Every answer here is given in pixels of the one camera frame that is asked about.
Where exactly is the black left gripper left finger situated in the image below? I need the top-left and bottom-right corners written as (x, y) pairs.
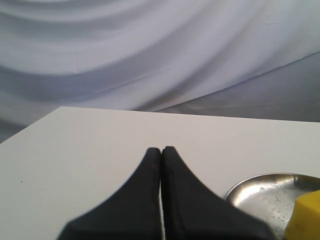
top-left (58, 147), bottom-right (161, 240)

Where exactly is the yellow sponge block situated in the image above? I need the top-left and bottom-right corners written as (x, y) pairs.
top-left (284, 190), bottom-right (320, 240)

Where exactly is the round steel plate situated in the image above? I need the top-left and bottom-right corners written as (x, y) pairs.
top-left (224, 173), bottom-right (320, 240)

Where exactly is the white backdrop cloth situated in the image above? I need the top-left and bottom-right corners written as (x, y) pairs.
top-left (0, 0), bottom-right (320, 141)

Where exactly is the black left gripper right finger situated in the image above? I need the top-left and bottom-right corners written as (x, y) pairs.
top-left (161, 146), bottom-right (275, 240)

